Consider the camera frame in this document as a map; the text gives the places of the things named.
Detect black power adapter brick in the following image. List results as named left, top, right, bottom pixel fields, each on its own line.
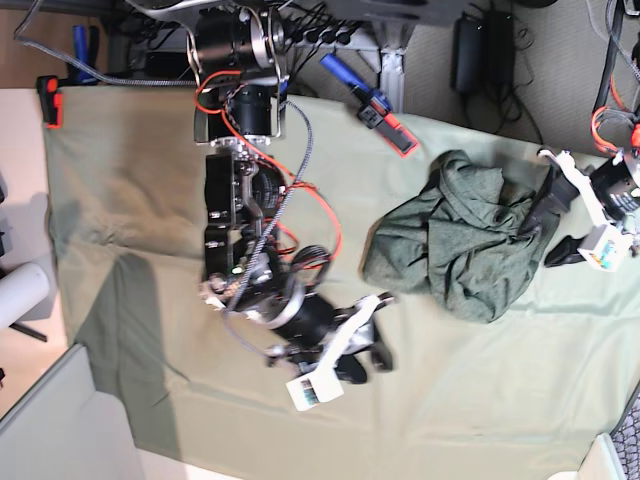
left=450, top=16, right=484, bottom=94

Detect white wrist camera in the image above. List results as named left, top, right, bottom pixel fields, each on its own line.
left=578, top=224, right=633, bottom=273
left=286, top=374, right=344, bottom=412

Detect blue orange bar clamp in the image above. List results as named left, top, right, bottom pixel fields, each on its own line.
left=320, top=53, right=418, bottom=158

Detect green long-sleeve T-shirt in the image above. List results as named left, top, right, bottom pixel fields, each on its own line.
left=361, top=150, right=560, bottom=323

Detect red black corner clamp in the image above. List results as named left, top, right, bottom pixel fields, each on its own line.
left=36, top=75, right=64, bottom=129

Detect light green table cloth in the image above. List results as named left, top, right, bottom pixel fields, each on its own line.
left=45, top=87, right=639, bottom=479

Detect aluminium table leg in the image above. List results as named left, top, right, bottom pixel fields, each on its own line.
left=372, top=21, right=415, bottom=113

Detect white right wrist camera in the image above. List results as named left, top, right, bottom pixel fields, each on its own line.
left=286, top=374, right=344, bottom=412

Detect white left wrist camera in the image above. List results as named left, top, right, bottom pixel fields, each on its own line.
left=578, top=224, right=633, bottom=273

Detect blue handled clamp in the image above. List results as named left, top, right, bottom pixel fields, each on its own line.
left=67, top=25, right=100, bottom=86

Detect white foam board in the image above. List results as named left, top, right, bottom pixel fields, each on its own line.
left=1, top=345, right=144, bottom=479

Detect white paper roll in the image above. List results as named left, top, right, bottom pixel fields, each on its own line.
left=0, top=263, right=50, bottom=329

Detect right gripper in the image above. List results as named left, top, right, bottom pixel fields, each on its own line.
left=266, top=294, right=394, bottom=385

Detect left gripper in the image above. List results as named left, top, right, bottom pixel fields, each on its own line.
left=518, top=149, right=639, bottom=268

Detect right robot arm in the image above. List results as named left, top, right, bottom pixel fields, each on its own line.
left=187, top=1, right=393, bottom=386

